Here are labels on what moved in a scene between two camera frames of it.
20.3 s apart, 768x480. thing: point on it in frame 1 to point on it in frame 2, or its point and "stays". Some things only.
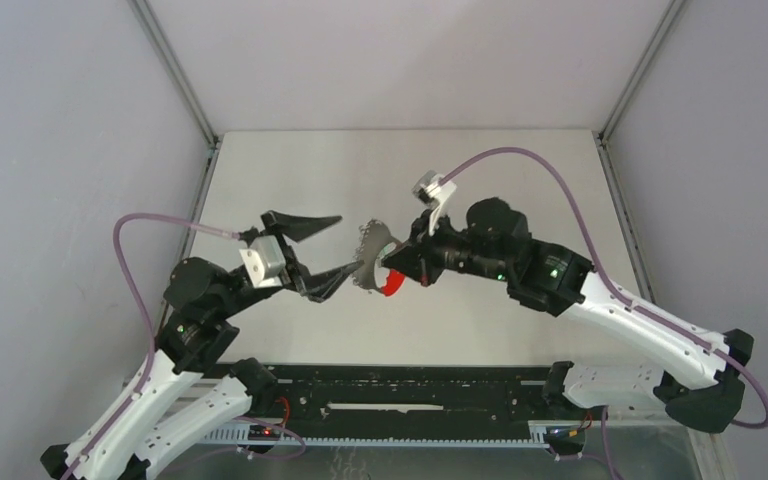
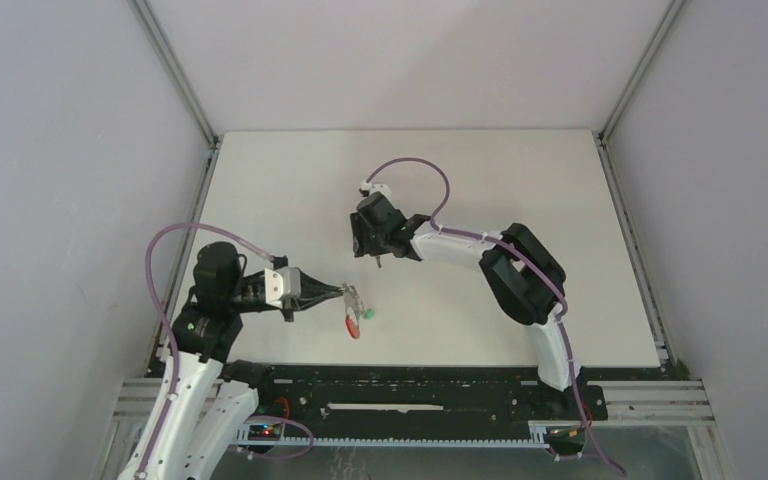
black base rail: (410, 395) stays
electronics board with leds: (263, 433) stays
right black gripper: (414, 252) to (364, 240)
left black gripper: (293, 263) to (302, 292)
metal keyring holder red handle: (374, 239) to (354, 308)
